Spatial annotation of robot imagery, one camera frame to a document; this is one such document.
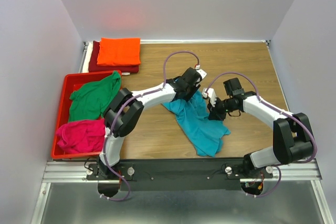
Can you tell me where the folded orange t shirt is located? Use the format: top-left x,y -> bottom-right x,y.
97,38 -> 141,67

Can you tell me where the aluminium frame rail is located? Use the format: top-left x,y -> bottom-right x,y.
31,161 -> 334,223

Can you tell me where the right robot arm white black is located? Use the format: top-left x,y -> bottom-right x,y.
202,78 -> 316,178

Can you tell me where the green t shirt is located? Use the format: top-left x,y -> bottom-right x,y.
68,71 -> 121,122

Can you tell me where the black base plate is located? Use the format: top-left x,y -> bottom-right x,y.
86,158 -> 273,198

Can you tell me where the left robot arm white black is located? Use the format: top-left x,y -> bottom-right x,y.
98,68 -> 207,179

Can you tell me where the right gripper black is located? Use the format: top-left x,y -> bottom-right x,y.
207,96 -> 236,121

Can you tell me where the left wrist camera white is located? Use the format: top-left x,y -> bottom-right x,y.
194,65 -> 207,84

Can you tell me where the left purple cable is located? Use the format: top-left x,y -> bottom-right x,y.
99,51 -> 202,201

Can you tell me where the folded dark red t shirt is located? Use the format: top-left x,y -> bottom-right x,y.
88,41 -> 139,73

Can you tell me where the red plastic bin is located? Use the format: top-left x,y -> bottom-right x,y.
51,71 -> 121,159

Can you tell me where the magenta t shirt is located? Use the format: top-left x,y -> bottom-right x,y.
56,119 -> 106,154

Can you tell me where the teal t shirt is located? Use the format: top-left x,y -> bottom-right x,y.
163,91 -> 230,157

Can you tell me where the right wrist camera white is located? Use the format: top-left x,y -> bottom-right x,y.
202,88 -> 217,107

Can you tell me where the folded white t shirt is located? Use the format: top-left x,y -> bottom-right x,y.
80,41 -> 131,75

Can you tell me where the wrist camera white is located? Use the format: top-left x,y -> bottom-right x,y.
202,88 -> 217,107
194,65 -> 207,84

